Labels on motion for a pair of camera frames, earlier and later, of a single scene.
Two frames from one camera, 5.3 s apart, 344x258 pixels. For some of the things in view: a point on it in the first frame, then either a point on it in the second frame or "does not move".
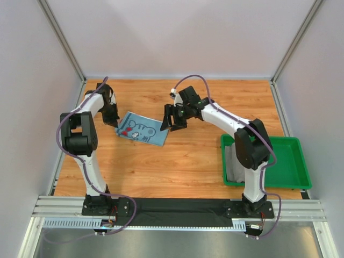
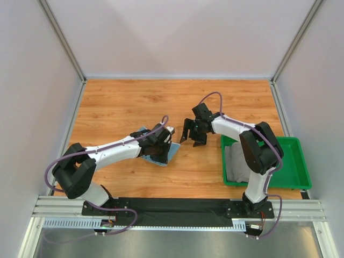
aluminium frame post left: [56, 27] does not move
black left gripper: [110, 115] → [163, 151]
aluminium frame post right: [315, 5] does not move
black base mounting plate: [180, 212] does not move
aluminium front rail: [66, 212] does not move
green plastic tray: [291, 168] does not move
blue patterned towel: [143, 129] → [173, 148]
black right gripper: [176, 115] → [195, 133]
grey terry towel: [235, 171] does not move
